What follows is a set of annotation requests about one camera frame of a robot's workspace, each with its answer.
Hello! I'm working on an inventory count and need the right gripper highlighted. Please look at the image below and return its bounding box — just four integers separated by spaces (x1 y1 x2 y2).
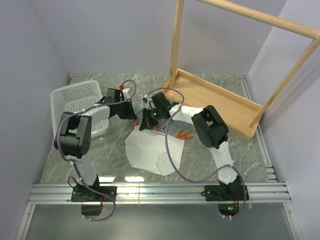
140 107 163 131

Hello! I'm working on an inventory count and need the white underwear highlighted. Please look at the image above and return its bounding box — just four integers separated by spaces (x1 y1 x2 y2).
125 126 185 176

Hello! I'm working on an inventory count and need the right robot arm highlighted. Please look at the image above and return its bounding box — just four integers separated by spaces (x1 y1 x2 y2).
139 92 247 200

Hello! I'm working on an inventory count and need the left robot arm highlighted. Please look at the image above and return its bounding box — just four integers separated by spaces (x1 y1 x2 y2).
54 85 137 201

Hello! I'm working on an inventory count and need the orange clothespin left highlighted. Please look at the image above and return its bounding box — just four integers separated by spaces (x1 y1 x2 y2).
175 130 192 139

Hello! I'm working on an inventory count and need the orange clothespin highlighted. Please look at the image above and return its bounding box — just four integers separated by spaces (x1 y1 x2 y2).
175 130 192 139
183 134 194 140

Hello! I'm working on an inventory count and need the orange clothespin right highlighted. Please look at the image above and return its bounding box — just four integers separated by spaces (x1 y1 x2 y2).
183 134 194 140

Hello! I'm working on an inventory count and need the white plastic basket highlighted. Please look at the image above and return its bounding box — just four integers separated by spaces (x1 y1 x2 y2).
50 80 102 135

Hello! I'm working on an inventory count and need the wooden rack with tray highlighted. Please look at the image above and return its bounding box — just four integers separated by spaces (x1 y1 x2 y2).
157 0 320 143

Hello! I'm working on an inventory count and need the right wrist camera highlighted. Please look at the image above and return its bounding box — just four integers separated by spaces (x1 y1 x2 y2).
142 94 156 110

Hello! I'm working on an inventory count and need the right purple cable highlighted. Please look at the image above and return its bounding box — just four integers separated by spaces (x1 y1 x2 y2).
144 87 251 220

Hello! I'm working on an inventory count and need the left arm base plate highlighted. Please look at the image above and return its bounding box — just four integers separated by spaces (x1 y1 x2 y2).
70 185 117 203

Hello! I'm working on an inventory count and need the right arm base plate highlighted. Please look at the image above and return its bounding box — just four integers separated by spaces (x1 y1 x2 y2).
200 185 249 202

